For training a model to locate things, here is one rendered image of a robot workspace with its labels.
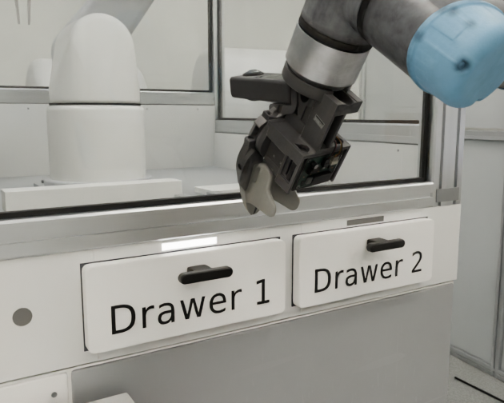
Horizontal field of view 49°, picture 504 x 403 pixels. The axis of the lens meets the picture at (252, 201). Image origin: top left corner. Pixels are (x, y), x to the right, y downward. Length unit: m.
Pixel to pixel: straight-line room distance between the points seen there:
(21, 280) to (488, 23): 0.55
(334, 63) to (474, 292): 2.22
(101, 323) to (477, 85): 0.50
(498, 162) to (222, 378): 1.88
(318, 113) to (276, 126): 0.05
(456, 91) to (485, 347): 2.31
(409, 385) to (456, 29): 0.79
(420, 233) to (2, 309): 0.66
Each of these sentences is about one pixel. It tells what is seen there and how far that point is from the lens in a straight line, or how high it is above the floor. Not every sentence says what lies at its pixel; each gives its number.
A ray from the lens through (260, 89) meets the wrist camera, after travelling 0.62.
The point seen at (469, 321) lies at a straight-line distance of 2.74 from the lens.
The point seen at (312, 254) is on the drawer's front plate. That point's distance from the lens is 0.85.
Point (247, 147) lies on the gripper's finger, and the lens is 0.61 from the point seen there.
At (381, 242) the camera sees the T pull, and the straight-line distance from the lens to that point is 0.89.
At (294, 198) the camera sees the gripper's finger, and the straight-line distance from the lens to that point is 0.66.
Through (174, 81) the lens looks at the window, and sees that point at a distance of 0.75.
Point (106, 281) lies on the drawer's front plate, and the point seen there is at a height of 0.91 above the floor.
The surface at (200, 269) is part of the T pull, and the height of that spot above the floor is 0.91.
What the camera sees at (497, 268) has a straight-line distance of 2.58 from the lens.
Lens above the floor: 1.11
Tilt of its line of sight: 9 degrees down
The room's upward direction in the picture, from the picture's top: straight up
